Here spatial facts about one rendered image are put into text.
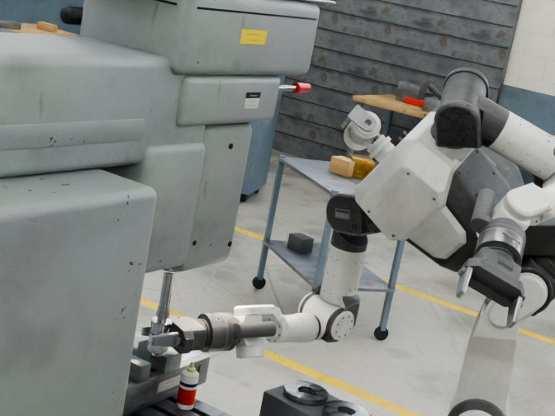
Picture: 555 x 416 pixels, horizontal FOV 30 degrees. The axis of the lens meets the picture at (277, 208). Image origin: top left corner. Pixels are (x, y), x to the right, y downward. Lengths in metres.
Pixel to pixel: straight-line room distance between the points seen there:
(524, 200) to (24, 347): 0.98
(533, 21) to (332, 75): 2.09
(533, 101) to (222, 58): 7.87
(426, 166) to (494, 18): 7.63
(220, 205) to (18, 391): 0.69
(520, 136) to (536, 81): 7.53
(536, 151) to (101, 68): 0.95
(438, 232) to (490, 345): 0.29
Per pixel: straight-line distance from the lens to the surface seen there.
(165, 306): 2.28
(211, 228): 2.16
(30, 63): 1.65
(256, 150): 8.24
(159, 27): 1.92
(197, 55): 1.92
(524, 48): 9.80
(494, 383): 2.43
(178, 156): 1.96
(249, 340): 2.39
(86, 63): 1.74
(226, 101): 2.05
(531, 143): 2.23
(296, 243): 6.12
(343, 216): 2.48
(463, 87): 2.22
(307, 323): 2.52
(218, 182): 2.13
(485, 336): 2.37
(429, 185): 2.23
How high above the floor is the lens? 1.97
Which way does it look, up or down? 14 degrees down
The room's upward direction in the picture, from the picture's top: 11 degrees clockwise
